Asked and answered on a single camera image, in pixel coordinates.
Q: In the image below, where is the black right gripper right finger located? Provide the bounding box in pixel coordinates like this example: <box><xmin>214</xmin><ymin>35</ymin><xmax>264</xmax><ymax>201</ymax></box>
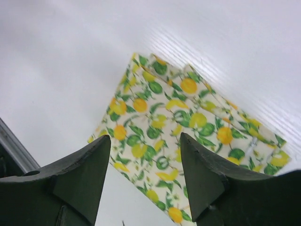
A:
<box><xmin>180</xmin><ymin>133</ymin><xmax>301</xmax><ymax>226</ymax></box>

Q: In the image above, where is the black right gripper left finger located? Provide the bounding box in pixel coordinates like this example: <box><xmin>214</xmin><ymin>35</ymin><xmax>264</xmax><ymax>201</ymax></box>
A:
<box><xmin>0</xmin><ymin>135</ymin><xmax>111</xmax><ymax>226</ymax></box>

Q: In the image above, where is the lemon print skirt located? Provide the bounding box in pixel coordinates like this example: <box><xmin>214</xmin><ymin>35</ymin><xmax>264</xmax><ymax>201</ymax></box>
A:
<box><xmin>88</xmin><ymin>53</ymin><xmax>291</xmax><ymax>226</ymax></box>

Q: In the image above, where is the aluminium front rail frame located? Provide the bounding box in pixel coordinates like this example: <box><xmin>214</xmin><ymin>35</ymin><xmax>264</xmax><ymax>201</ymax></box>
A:
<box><xmin>0</xmin><ymin>120</ymin><xmax>40</xmax><ymax>178</ymax></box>

